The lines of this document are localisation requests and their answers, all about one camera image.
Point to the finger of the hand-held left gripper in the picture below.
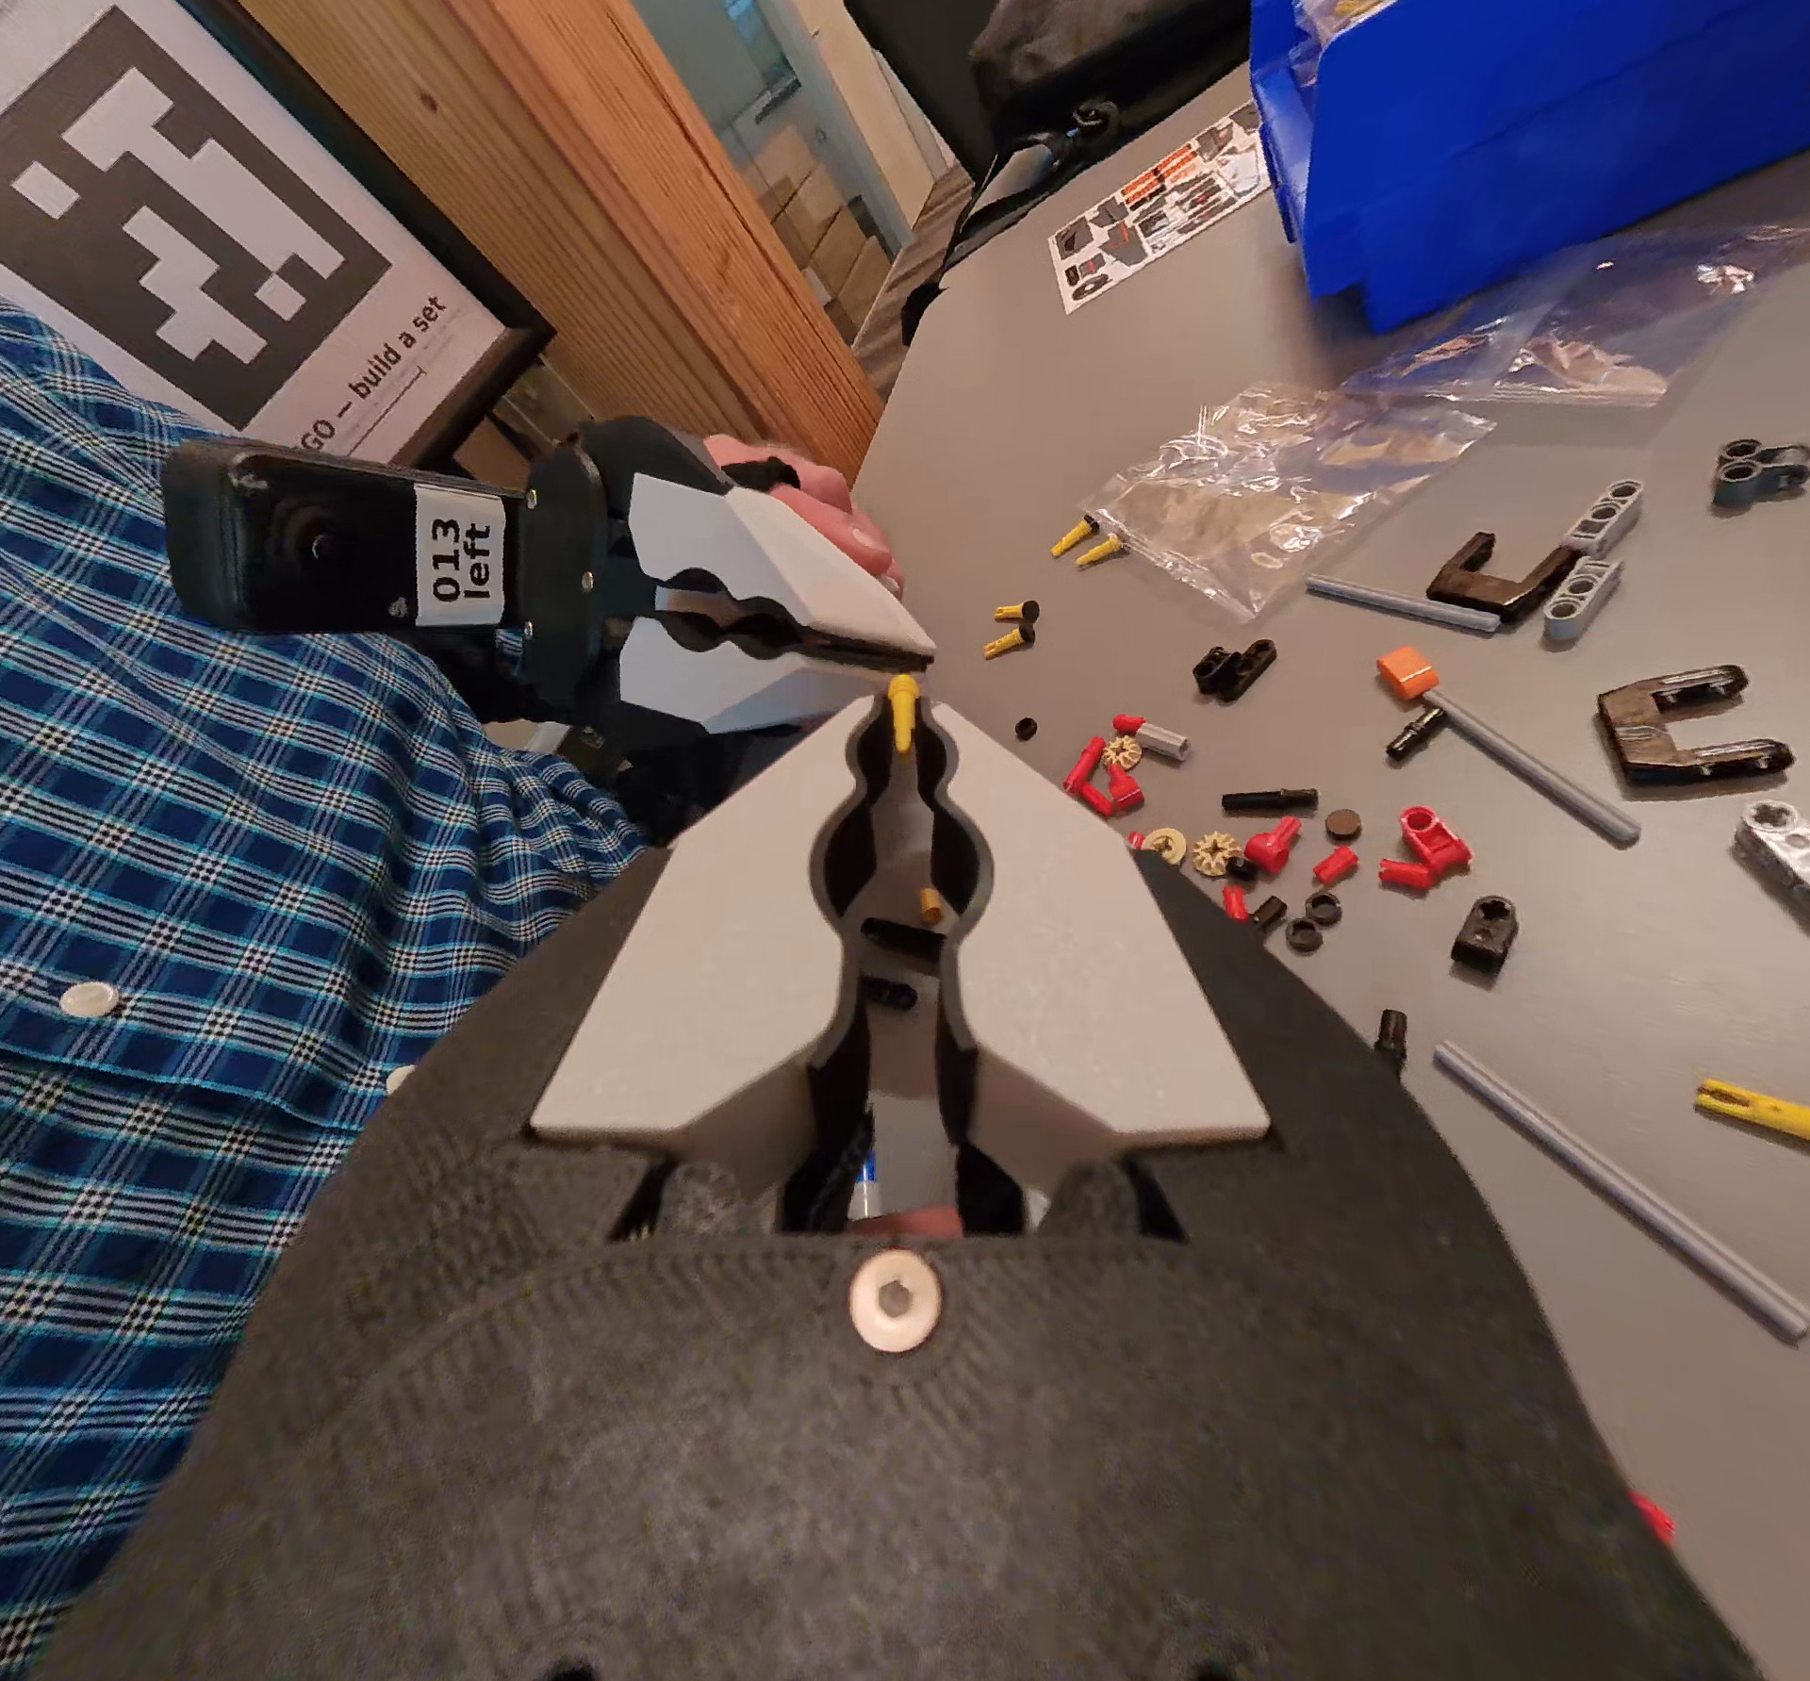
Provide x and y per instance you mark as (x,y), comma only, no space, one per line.
(806,564)
(735,700)

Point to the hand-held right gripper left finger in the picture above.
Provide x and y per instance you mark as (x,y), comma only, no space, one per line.
(678,988)

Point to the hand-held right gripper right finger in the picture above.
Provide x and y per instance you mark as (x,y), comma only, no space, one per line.
(1103,988)

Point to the tan lego disc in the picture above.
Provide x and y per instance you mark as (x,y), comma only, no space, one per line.
(1164,841)

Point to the long black lego pin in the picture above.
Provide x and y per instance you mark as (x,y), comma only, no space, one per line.
(1266,801)

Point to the red and grey lego pin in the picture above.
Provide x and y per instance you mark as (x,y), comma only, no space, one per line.
(1159,740)

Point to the black lego connector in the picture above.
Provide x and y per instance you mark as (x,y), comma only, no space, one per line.
(1486,940)
(1231,667)

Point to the red lego connector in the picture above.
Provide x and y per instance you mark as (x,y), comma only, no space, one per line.
(1437,834)

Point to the orange lego piece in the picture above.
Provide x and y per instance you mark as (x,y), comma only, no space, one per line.
(1407,673)

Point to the lego sticker sheet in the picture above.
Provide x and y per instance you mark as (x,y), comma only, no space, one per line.
(1159,212)

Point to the long grey lego axle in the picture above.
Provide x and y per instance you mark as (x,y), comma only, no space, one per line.
(1620,1185)

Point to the black u-shaped lego piece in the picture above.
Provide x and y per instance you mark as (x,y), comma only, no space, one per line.
(1640,726)
(1492,579)

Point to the light grey lego beam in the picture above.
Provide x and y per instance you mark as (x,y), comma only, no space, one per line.
(1578,595)
(1606,513)

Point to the yellow lego beam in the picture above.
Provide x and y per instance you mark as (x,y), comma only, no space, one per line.
(1754,1109)

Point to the white lego beam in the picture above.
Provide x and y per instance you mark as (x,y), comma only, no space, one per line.
(1781,848)

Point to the red lego piece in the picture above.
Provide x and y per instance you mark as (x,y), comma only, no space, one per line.
(1653,1517)

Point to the dark grey lego connector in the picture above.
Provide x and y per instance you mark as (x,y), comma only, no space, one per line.
(1762,472)

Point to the person's left hand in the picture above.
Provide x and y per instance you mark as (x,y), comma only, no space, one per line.
(834,508)

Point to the blue plaid shirt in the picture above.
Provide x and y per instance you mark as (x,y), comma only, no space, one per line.
(211,860)

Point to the stacked cardboard boxes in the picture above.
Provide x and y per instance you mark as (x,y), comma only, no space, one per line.
(819,224)

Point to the framed tag poster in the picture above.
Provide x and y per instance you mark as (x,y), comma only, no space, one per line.
(183,224)

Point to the clear plastic bag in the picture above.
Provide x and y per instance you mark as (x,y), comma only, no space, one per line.
(1273,478)
(1557,324)

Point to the blue plastic bin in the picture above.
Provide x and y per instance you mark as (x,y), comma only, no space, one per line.
(1527,113)

